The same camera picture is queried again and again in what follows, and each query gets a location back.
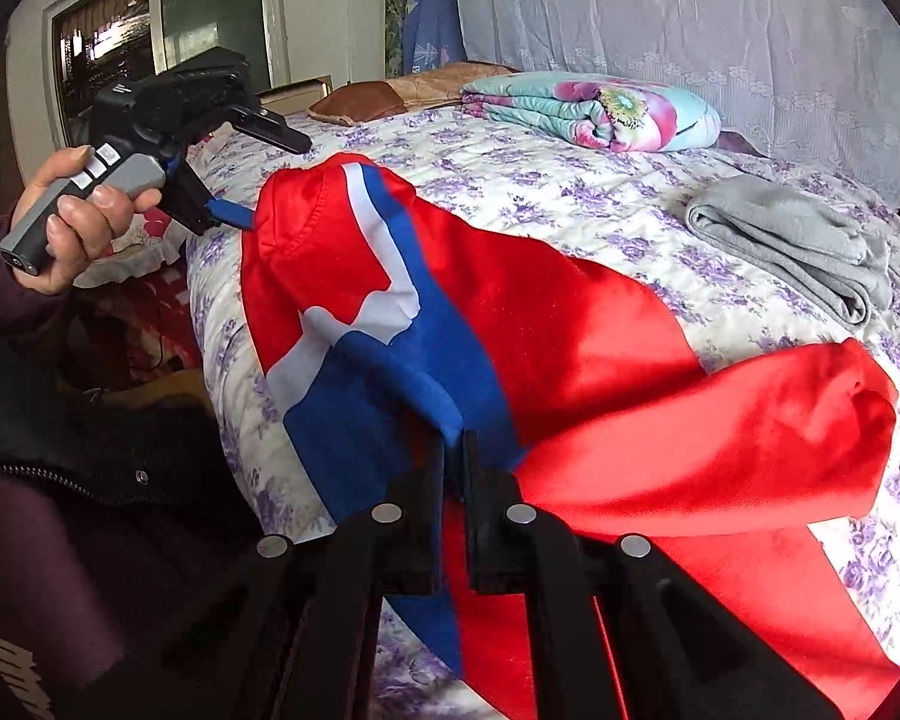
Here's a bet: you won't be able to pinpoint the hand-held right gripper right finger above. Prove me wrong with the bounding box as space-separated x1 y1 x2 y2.
461 431 845 720

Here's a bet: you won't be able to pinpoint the folded floral quilt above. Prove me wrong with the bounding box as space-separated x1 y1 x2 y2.
460 71 722 154

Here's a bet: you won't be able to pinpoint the red floral cloth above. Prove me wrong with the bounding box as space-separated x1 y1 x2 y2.
75 127 218 372

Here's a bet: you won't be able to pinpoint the folded grey garment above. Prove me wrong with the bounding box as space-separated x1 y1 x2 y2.
684 175 893 328

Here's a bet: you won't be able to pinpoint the white lace curtain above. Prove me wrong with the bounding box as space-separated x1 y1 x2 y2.
454 0 900 230

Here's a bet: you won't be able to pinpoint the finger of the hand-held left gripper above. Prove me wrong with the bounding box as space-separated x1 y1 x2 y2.
157 156 260 237
225 99 314 155

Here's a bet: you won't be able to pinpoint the person's dark jacket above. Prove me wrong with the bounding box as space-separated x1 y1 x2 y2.
0 315 331 720

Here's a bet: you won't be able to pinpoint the brown pillow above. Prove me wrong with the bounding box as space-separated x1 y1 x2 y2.
307 61 518 125

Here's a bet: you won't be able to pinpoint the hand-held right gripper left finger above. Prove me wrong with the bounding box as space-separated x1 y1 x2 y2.
148 429 449 720

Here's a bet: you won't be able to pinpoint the red blue white pants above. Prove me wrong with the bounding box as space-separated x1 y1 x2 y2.
240 153 900 720

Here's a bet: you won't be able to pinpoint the person's left hand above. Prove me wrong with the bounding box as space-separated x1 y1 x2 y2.
13 146 164 295

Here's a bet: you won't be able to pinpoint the blue patterned cloth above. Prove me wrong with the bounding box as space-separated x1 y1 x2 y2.
401 0 467 77

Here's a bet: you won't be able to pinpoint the person's left forearm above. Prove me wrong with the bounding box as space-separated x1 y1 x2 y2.
0 214 72 353

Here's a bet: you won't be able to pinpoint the window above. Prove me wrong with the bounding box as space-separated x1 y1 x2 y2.
43 0 286 147

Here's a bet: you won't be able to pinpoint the bed with purple floral sheet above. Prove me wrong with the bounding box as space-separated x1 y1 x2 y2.
184 101 900 720

